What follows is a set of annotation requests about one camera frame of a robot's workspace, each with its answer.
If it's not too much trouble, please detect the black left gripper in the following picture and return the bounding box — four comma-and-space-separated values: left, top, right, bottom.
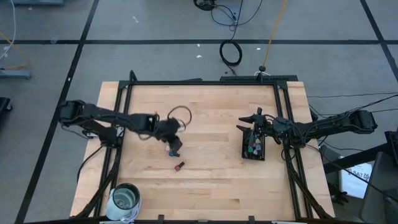
154, 118, 184, 154

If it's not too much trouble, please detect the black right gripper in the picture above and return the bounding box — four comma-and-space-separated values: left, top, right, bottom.
236, 107, 277, 138

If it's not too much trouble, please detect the black plastic slotted basket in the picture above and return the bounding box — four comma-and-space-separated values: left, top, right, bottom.
241, 129, 266, 162

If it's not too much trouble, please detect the grey cylindrical cup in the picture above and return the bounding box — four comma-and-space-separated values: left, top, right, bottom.
105, 182, 142, 223

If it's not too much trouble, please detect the black metal beam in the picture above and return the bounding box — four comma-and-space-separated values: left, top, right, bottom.
323, 142, 389, 174

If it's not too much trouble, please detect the black caster foot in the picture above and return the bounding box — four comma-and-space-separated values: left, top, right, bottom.
328, 183, 349, 205

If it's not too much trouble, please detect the white cardboard box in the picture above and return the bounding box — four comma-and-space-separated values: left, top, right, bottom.
340, 162, 373, 199

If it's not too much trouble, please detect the grey floor bar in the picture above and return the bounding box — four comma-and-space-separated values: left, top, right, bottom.
0, 69, 33, 79

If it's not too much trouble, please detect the black floor object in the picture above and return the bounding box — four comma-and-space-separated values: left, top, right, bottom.
0, 96, 13, 113

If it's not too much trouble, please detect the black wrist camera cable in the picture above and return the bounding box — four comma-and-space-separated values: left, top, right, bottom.
167, 105, 193, 132

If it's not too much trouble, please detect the black aluminium table frame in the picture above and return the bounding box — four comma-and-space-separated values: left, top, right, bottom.
70, 70, 336, 220

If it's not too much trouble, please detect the coiled black cable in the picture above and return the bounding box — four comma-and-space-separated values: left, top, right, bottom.
219, 40, 243, 67

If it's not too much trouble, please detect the yellow hanging cable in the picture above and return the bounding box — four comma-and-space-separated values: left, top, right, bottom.
263, 0, 289, 68

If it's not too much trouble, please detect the black hanging cable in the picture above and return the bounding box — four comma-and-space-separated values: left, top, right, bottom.
229, 0, 244, 41

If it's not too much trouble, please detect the thin black floor cable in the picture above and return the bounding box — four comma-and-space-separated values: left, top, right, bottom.
307, 91, 398, 98
317, 94, 398, 123

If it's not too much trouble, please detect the tangled black floor cable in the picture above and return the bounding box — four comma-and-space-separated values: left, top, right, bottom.
193, 0, 264, 32

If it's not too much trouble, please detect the orange floor cable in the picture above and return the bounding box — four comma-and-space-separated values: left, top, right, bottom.
0, 30, 31, 70

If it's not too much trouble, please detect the white floor cable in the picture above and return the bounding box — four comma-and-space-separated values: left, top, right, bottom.
0, 0, 17, 60

